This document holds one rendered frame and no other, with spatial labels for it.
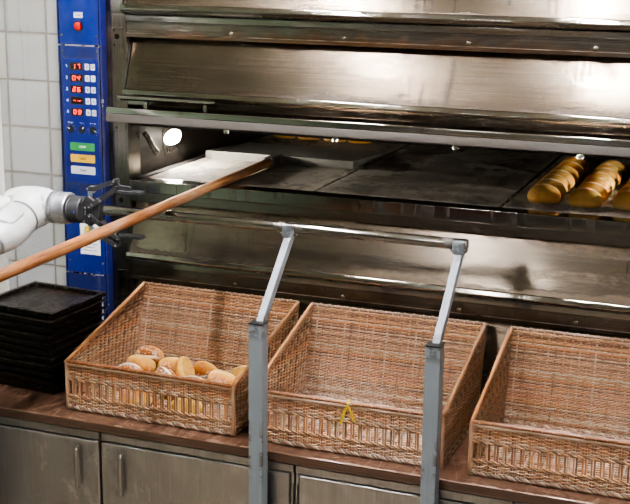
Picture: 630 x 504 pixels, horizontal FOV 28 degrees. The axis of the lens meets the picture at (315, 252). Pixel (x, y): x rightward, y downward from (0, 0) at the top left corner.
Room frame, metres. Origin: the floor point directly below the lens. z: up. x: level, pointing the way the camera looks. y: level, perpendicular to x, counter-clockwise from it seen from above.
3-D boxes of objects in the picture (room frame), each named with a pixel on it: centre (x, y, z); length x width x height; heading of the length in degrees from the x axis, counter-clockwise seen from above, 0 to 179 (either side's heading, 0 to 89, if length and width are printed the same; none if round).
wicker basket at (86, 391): (3.59, 0.39, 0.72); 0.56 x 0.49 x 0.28; 68
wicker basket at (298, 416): (3.37, -0.17, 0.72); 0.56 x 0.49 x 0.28; 70
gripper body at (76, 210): (3.38, 0.63, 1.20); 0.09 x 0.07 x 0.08; 69
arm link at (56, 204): (3.41, 0.70, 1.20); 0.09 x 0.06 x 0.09; 159
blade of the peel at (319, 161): (4.44, 0.07, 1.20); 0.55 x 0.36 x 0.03; 70
